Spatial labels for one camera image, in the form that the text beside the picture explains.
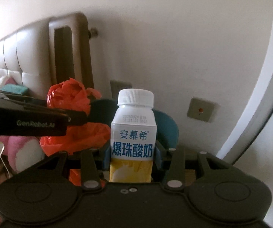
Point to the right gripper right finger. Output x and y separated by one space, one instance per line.
169 167

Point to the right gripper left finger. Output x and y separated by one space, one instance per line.
93 163

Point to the teal plastic trash bin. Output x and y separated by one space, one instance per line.
103 111

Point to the yogurt drink bottle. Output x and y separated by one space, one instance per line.
133 137

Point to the orange plastic bag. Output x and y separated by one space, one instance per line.
81 134

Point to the teal book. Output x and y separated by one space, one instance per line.
16 89

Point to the wooden nightstand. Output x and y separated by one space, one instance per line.
190 174

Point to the pink plush toy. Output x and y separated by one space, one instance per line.
22 151

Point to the beige padded headboard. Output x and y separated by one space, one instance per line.
24 56

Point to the wall switch red light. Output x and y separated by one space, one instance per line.
200 109

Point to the wall socket plate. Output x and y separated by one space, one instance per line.
117 86

